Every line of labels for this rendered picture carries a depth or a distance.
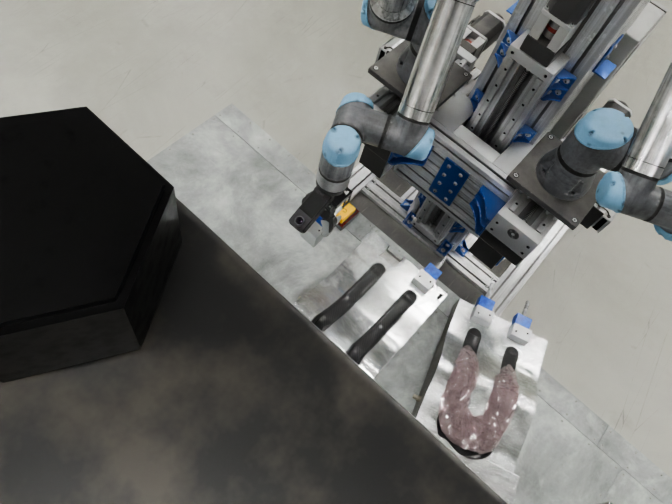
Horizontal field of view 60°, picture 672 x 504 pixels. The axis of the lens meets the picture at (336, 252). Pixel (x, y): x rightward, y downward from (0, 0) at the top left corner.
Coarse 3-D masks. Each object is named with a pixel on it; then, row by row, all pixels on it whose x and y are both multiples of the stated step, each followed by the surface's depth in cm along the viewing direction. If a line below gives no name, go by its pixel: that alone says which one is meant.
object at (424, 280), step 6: (444, 258) 158; (432, 264) 155; (438, 264) 157; (420, 270) 152; (426, 270) 154; (432, 270) 155; (438, 270) 155; (414, 276) 151; (420, 276) 152; (426, 276) 152; (432, 276) 154; (438, 276) 154; (414, 282) 153; (420, 282) 151; (426, 282) 151; (432, 282) 151; (420, 288) 153; (426, 288) 151
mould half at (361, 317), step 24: (384, 240) 158; (360, 264) 154; (384, 264) 155; (408, 264) 156; (336, 288) 150; (384, 288) 152; (408, 288) 153; (432, 288) 154; (312, 312) 141; (360, 312) 148; (384, 312) 149; (408, 312) 150; (336, 336) 139; (360, 336) 142; (384, 336) 146; (408, 336) 147; (384, 360) 140
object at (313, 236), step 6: (336, 210) 154; (318, 222) 151; (312, 228) 148; (318, 228) 149; (300, 234) 152; (306, 234) 150; (312, 234) 148; (318, 234) 148; (306, 240) 152; (312, 240) 149; (318, 240) 151; (312, 246) 152
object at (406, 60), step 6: (408, 48) 161; (402, 54) 164; (408, 54) 161; (414, 54) 159; (402, 60) 165; (408, 60) 161; (414, 60) 160; (396, 66) 167; (402, 66) 163; (408, 66) 162; (402, 72) 164; (408, 72) 162; (402, 78) 165; (408, 78) 163
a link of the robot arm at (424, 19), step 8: (424, 0) 149; (432, 0) 148; (416, 8) 148; (424, 8) 148; (432, 8) 146; (416, 16) 149; (424, 16) 148; (416, 24) 149; (424, 24) 149; (408, 32) 151; (416, 32) 151; (424, 32) 150; (408, 40) 155; (416, 40) 153; (416, 48) 157
